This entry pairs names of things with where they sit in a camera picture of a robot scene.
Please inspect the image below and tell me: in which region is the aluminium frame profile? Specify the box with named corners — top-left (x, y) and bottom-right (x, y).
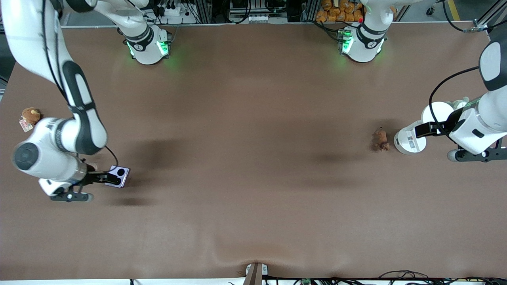
top-left (463, 9), bottom-right (507, 34)

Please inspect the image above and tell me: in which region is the black cables bundle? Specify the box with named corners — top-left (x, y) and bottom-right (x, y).
top-left (374, 270), bottom-right (507, 285)

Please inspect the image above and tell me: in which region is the orange stuffed items pile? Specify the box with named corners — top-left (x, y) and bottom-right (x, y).
top-left (315, 0), bottom-right (365, 23)

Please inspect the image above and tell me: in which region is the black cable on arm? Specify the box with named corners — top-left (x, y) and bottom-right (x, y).
top-left (41, 0), bottom-right (119, 169)
top-left (429, 66), bottom-right (480, 139)

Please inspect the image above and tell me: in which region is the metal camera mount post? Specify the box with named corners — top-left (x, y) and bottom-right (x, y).
top-left (243, 262), bottom-right (269, 285)

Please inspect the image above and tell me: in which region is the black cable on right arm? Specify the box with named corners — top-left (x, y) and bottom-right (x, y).
top-left (41, 0), bottom-right (119, 169)

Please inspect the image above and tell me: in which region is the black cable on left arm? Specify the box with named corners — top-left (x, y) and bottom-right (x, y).
top-left (429, 66), bottom-right (480, 139)

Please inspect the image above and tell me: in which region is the white cylindrical container with label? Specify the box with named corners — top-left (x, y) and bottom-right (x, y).
top-left (394, 121), bottom-right (427, 155)

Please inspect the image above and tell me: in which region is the white round container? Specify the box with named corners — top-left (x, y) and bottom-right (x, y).
top-left (421, 101), bottom-right (454, 124)

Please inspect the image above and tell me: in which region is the small brown plush toy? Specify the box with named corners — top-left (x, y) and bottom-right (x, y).
top-left (372, 127), bottom-right (391, 152)

